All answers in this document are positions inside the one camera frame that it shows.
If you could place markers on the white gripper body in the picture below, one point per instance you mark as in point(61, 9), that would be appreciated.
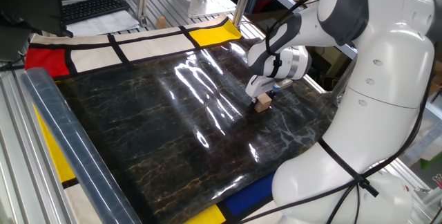
point(257, 85)

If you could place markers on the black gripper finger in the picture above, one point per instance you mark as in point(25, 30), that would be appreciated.
point(253, 104)
point(270, 94)

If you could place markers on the small wooden cube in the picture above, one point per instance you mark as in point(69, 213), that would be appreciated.
point(264, 103)

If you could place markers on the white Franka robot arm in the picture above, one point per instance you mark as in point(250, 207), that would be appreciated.
point(380, 79)

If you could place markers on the colour block patterned cloth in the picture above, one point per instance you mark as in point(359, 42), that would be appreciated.
point(155, 46)

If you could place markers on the brown cardboard box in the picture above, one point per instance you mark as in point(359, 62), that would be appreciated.
point(328, 65)

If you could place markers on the black marble pattern sheet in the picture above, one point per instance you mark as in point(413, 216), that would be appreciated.
point(155, 120)

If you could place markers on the small tan wooden piece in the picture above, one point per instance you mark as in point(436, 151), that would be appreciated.
point(161, 23)

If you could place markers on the white paper sheets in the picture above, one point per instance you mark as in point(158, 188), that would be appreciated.
point(103, 25)

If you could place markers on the green plastic object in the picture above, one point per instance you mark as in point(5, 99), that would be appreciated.
point(431, 161)

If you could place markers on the black keyboard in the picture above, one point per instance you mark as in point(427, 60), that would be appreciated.
point(93, 8)

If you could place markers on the large black monitor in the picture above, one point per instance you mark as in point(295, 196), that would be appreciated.
point(31, 2)

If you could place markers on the silver wrist camera blue end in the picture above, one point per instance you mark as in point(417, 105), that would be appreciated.
point(283, 85)

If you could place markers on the metal base plate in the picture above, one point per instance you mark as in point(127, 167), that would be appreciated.
point(221, 4)

